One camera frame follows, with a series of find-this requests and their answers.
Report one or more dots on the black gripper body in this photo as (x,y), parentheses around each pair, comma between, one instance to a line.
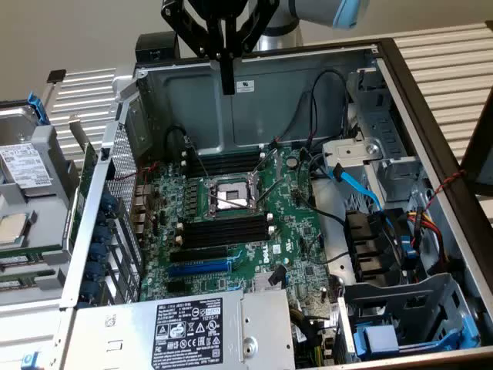
(215,9)

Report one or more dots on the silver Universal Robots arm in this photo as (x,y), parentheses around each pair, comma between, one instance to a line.
(281,15)

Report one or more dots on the black box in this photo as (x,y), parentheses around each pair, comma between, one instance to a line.
(154,44)

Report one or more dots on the open grey PC case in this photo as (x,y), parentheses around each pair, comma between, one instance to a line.
(192,100)

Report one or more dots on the thin metal locking lever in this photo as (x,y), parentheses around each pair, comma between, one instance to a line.
(265,160)
(198,159)

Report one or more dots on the silver coin battery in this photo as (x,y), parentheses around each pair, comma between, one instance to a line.
(293,161)

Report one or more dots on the silver CPU socket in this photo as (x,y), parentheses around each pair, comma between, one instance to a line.
(231,192)

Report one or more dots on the grey metal drive cage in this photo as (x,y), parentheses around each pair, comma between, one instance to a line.
(381,127)

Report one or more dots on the dark blue card clip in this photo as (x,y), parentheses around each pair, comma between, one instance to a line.
(102,235)
(88,291)
(95,271)
(109,201)
(99,252)

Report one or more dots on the green Dell motherboard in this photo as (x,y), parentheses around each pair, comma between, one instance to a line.
(292,231)

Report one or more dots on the long black expansion slot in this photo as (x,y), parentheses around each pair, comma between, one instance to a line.
(200,254)

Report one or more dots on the blue expansion slot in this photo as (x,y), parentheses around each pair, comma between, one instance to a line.
(200,268)

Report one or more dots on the silver hard disk white label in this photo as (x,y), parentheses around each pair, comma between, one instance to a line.
(23,165)

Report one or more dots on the black plug connector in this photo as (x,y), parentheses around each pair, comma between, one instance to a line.
(277,275)

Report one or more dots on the grey plastic parts rack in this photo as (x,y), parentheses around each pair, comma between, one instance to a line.
(50,216)

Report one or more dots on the silver chipset heatsink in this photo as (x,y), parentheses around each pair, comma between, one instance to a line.
(260,283)

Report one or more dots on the short black expansion slot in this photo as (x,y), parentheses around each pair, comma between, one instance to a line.
(177,287)

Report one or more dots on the dark brown panel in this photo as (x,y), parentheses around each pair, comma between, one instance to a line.
(477,131)

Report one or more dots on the silver CPU chip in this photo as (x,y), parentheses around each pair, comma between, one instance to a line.
(11,229)

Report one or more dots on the grey power supply black label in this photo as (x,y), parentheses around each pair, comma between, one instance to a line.
(115,331)

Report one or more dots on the grey metal disk bay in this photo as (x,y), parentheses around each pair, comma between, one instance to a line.
(435,293)

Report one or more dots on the blue plastic disk caddy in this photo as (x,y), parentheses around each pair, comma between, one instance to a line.
(379,341)

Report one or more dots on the small blue plastic tab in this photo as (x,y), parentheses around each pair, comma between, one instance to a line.
(31,360)

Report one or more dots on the silver metal bracket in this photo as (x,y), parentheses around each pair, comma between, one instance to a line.
(346,152)

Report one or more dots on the blue disk rail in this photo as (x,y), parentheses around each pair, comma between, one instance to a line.
(38,108)

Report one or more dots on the black plastic duct block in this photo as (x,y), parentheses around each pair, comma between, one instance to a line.
(366,246)

